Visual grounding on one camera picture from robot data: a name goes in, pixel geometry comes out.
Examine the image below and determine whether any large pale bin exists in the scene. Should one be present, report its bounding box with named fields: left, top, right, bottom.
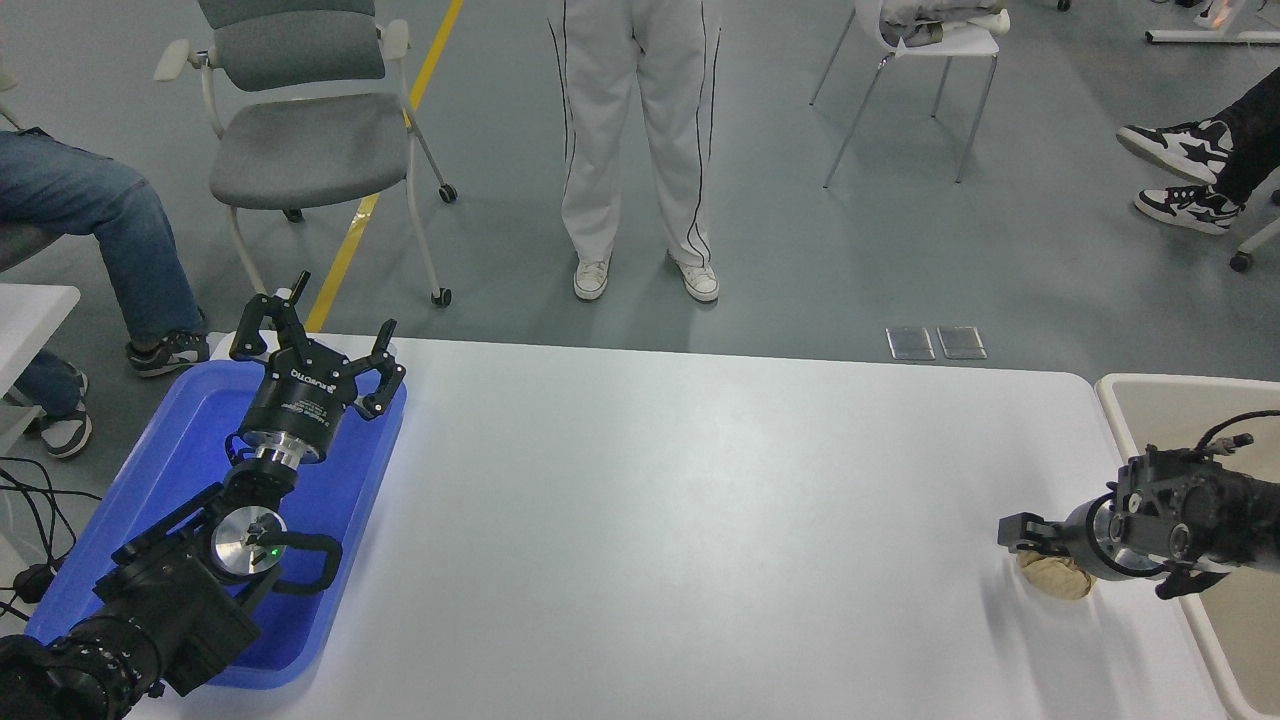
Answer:
left=1095, top=373, right=1280, bottom=720

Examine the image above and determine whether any standing person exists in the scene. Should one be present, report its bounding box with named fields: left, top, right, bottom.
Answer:
left=545, top=0, right=723, bottom=304

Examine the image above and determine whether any grey seat cushion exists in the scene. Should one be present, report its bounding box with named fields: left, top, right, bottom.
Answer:
left=0, top=222, right=63, bottom=273

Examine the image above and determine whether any grey cloth bundle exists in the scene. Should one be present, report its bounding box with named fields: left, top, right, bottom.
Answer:
left=878, top=0, right=1011, bottom=48

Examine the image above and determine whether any white chair leg with caster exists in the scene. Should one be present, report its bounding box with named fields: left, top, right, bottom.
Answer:
left=1229, top=215, right=1280, bottom=273

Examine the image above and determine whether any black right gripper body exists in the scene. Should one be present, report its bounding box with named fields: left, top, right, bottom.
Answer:
left=1045, top=495, right=1113, bottom=581

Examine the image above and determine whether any blue plastic tray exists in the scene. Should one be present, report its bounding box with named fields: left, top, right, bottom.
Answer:
left=25, top=358, right=408, bottom=691

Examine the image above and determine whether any seated person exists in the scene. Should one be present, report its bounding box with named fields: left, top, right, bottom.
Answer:
left=0, top=128, right=211, bottom=461

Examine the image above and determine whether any black cable plug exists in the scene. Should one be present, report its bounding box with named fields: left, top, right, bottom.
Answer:
left=12, top=562, right=58, bottom=605

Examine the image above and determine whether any white metal-legged chair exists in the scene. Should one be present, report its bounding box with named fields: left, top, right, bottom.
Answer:
left=810, top=0, right=1011, bottom=191

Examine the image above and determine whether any tan paper ball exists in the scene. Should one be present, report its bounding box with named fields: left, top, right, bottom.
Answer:
left=1015, top=548, right=1097, bottom=601

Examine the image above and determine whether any small white side table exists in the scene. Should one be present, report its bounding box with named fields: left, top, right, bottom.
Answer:
left=0, top=283, right=81, bottom=456

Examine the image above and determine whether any person with black-white shoes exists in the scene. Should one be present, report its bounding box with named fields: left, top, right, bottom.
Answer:
left=1115, top=68, right=1280, bottom=238

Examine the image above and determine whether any grey padded office chair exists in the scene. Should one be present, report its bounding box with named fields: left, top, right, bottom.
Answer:
left=153, top=0, right=459, bottom=308

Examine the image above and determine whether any white stand base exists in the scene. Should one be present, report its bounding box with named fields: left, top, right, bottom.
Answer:
left=1145, top=0, right=1280, bottom=46

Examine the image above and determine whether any person in rolling chair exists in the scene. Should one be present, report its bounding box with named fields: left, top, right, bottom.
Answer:
left=1150, top=0, right=1226, bottom=26

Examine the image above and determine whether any black floor cable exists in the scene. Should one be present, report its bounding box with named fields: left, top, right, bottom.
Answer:
left=0, top=458, right=103, bottom=566

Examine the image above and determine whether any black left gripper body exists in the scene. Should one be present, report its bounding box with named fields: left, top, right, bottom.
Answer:
left=243, top=338, right=357, bottom=446

